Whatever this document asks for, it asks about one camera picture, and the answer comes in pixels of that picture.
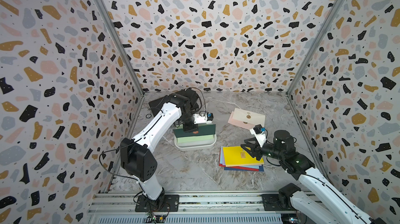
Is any pink envelope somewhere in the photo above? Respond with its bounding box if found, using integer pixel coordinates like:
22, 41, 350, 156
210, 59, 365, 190
228, 112, 255, 130

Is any right corner aluminium post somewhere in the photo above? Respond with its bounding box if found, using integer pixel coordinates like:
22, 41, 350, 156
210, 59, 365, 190
286, 0, 345, 98

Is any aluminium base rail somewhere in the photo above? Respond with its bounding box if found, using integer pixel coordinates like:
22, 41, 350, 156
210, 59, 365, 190
87, 191, 319, 224

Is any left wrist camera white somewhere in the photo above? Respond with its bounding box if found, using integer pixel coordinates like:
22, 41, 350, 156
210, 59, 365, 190
193, 113, 214, 125

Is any white storage box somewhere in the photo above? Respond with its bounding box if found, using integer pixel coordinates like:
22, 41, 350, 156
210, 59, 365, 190
174, 126, 217, 151

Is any light green envelope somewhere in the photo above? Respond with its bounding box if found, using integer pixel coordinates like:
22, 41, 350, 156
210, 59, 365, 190
175, 134, 215, 146

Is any dark green envelope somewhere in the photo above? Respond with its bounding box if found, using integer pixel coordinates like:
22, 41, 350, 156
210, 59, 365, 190
174, 124, 216, 138

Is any yellow envelope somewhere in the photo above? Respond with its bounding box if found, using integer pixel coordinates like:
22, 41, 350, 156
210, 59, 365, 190
223, 146, 265, 167

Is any left corner aluminium post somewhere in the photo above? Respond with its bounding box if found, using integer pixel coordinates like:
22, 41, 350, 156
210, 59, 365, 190
93, 0, 144, 98

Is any light blue envelope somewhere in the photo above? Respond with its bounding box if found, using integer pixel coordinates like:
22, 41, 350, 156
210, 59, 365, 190
219, 147, 264, 171

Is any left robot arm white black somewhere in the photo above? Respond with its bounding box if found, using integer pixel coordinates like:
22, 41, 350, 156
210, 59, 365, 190
120, 88, 200, 202

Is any corner aluminium post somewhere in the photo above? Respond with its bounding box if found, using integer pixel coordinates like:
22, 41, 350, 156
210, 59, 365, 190
286, 0, 345, 98
93, 0, 144, 98

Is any red envelope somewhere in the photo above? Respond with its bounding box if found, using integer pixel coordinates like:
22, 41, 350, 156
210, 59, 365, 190
219, 153, 255, 167

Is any black briefcase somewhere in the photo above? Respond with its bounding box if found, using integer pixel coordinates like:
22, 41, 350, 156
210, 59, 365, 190
149, 95, 169, 117

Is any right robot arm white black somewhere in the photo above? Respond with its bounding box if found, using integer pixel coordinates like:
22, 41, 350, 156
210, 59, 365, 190
241, 125, 385, 224

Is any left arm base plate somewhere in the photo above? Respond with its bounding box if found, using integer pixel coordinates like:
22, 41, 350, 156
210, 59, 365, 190
135, 194, 180, 213

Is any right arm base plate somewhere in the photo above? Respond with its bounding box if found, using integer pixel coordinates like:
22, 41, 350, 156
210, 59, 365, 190
261, 194, 295, 211

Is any dark blue envelope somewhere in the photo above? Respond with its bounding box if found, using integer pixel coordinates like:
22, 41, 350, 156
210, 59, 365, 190
224, 166, 264, 172

